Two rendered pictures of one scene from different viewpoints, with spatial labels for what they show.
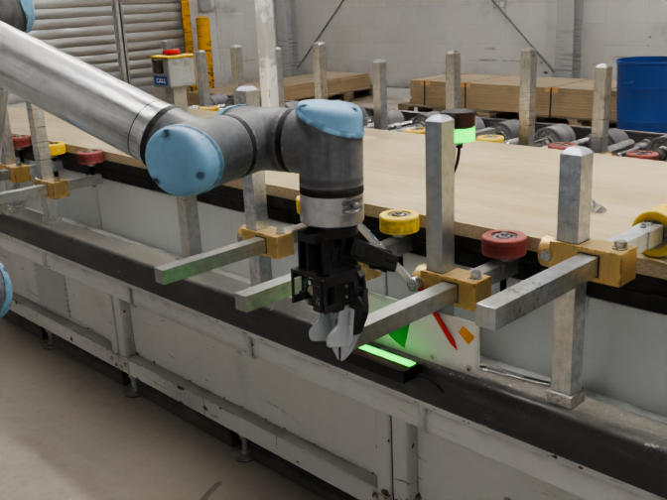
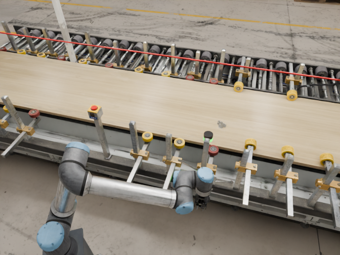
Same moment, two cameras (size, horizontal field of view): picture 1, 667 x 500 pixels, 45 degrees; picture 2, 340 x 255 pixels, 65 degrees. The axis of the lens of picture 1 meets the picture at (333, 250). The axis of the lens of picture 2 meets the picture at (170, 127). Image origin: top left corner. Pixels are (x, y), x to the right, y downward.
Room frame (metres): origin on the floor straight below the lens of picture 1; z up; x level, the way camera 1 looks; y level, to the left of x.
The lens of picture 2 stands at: (0.48, 0.57, 2.38)
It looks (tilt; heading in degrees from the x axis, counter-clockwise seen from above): 45 degrees down; 331
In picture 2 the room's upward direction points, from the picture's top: 1 degrees counter-clockwise
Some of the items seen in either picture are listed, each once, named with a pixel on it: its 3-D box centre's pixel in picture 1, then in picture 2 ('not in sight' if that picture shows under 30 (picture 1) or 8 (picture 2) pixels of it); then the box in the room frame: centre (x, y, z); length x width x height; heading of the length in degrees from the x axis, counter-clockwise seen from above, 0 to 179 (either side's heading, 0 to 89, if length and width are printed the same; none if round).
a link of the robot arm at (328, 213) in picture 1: (333, 208); (204, 188); (1.10, 0.00, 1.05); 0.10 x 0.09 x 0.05; 43
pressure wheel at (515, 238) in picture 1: (503, 262); (212, 153); (1.41, -0.31, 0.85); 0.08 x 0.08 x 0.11
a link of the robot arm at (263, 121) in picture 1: (256, 139); (183, 180); (1.15, 0.10, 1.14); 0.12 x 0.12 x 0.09; 61
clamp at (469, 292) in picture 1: (452, 285); (206, 167); (1.33, -0.20, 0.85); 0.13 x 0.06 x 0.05; 44
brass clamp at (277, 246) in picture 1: (264, 240); (139, 154); (1.68, 0.15, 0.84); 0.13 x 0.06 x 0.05; 44
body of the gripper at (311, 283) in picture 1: (330, 265); (202, 197); (1.10, 0.01, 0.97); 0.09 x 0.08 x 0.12; 133
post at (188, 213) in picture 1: (184, 182); (102, 138); (1.89, 0.34, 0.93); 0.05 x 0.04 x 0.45; 44
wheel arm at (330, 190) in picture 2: not in sight; (332, 189); (0.75, -0.71, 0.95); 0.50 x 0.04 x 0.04; 134
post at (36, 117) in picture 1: (41, 150); (17, 120); (2.42, 0.86, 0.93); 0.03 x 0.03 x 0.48; 44
